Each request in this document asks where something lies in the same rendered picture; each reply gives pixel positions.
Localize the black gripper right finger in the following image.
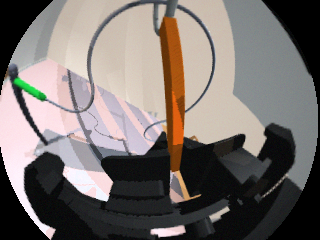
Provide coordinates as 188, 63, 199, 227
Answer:
179, 133, 245, 197

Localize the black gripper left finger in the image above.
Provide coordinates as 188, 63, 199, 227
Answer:
101, 132, 171, 196

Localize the orange handle with white loop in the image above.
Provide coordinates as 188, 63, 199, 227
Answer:
152, 0, 185, 172

